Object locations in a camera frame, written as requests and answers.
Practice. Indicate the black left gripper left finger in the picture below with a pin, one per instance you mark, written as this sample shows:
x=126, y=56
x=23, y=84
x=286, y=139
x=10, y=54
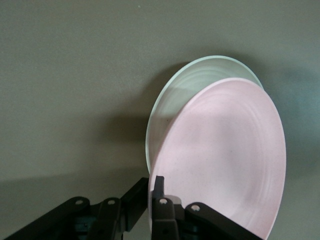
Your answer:
x=132, y=200

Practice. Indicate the beige plate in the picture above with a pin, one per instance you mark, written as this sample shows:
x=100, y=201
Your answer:
x=175, y=100

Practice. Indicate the pink plate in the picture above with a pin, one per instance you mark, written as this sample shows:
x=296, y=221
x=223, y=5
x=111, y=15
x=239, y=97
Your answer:
x=225, y=150

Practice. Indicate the brown table cover sheet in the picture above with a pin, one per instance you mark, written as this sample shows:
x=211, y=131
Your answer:
x=75, y=87

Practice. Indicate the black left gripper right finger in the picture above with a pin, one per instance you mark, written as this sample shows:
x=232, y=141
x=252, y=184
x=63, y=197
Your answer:
x=162, y=220

